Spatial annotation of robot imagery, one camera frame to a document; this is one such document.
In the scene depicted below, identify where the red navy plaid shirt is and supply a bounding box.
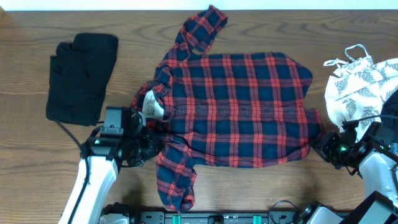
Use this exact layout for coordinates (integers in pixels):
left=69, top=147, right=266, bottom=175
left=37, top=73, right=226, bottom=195
left=131, top=6, right=325, bottom=213

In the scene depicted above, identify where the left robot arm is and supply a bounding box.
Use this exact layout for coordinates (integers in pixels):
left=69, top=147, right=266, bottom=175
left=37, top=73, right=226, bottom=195
left=59, top=106, right=161, bottom=224

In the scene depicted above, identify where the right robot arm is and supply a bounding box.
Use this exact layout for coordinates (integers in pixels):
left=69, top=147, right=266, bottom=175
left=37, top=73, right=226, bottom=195
left=293, top=121, right=397, bottom=223

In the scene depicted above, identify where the white fern print cloth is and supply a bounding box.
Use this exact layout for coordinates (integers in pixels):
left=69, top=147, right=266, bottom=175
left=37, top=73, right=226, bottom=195
left=323, top=52, right=397, bottom=141

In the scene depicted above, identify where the dark navy garment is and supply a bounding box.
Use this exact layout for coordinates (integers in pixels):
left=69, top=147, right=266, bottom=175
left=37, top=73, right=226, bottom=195
left=381, top=91, right=398, bottom=130

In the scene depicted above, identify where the black folded garment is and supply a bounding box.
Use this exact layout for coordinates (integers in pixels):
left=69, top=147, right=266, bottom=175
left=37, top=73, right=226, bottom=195
left=46, top=33, right=119, bottom=126

